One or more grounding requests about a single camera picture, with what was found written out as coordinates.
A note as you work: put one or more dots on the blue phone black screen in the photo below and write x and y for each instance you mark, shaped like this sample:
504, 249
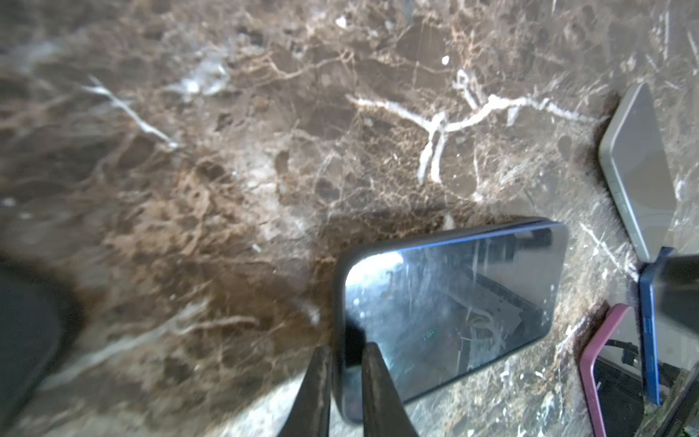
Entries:
453, 306

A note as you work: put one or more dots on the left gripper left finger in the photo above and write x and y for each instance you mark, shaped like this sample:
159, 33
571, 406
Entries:
309, 414

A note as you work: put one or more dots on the black phone case tilted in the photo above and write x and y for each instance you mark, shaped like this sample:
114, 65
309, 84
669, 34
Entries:
40, 320

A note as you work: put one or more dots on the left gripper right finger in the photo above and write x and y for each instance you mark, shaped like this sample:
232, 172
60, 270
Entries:
383, 410

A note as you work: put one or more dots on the black phone tilted far right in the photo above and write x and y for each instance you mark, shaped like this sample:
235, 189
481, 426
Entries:
636, 171

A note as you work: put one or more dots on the black phone case horizontal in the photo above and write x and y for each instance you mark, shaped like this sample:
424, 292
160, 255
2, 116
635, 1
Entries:
341, 306

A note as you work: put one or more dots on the black phone middle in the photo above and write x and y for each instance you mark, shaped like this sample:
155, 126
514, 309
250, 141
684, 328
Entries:
612, 374

